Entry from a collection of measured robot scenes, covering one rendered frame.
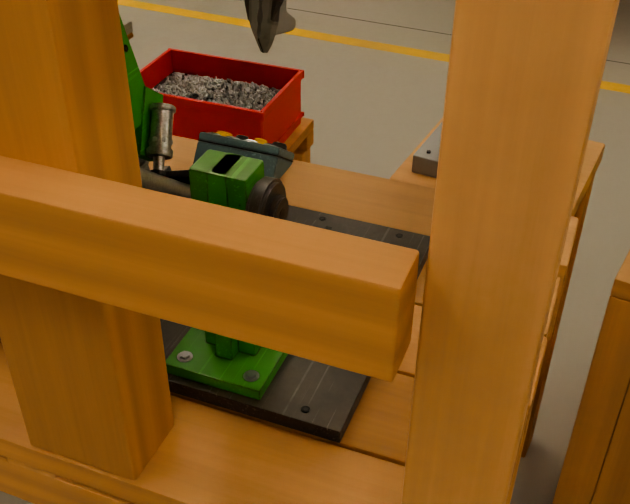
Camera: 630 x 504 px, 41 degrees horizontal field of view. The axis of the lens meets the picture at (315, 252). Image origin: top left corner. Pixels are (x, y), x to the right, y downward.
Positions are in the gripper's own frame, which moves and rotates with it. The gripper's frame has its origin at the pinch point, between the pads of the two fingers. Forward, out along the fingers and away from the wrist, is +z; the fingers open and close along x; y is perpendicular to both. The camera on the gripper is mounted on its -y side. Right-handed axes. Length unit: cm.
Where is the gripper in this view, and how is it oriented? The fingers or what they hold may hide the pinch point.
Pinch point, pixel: (261, 44)
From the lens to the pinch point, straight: 137.8
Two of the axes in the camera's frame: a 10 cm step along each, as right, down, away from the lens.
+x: -6.5, -2.1, 7.3
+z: -0.6, 9.7, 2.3
